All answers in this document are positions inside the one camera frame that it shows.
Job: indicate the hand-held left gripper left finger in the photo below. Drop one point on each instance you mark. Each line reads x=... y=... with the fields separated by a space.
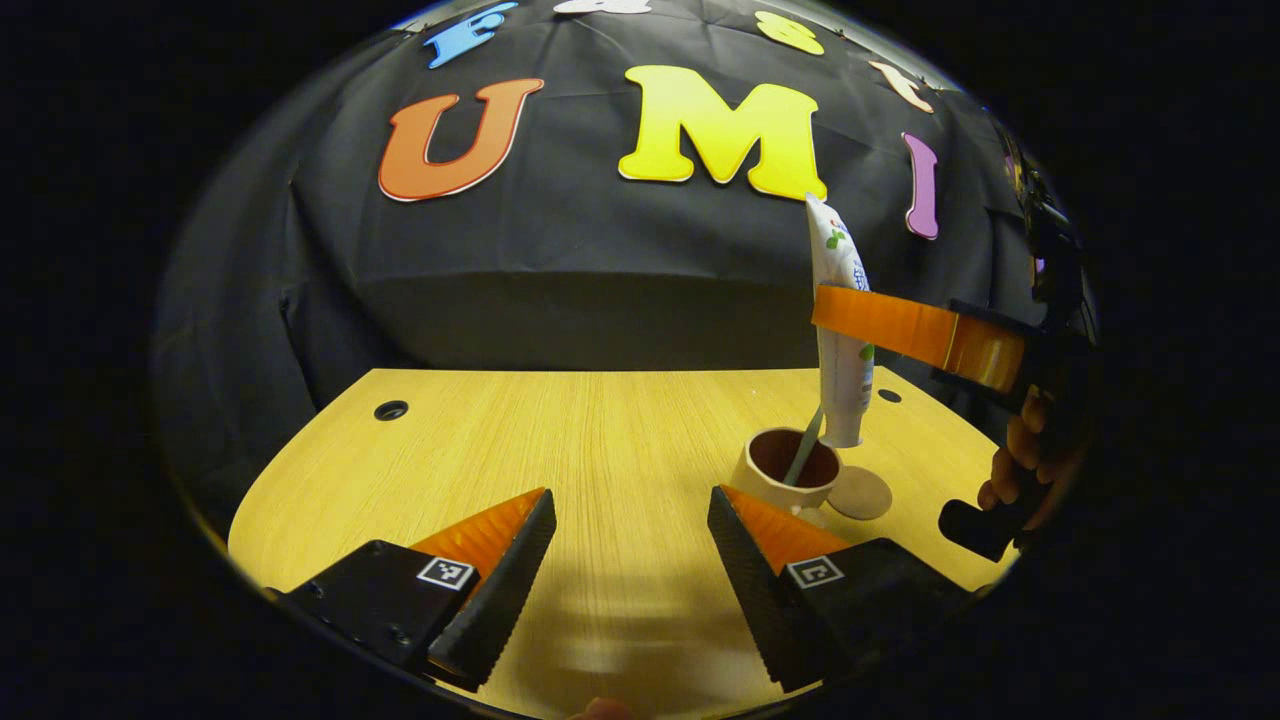
x=500 y=590

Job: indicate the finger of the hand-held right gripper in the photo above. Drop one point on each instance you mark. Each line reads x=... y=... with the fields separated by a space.
x=900 y=328

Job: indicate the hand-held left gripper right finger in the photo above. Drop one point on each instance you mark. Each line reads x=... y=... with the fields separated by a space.
x=750 y=590

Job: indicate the white toothpaste tube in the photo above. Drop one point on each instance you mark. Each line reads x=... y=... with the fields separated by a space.
x=838 y=270

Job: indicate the beige cup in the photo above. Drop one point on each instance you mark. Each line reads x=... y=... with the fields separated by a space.
x=762 y=482

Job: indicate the round brown coaster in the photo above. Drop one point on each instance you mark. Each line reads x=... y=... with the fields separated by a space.
x=865 y=495

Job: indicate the teal toothbrush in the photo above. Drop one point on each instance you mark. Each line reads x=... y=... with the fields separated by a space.
x=805 y=450

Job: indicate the wooden desktop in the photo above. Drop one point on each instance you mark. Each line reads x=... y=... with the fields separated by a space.
x=600 y=450

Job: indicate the black backdrop cloth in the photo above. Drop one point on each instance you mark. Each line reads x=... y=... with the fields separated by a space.
x=600 y=260

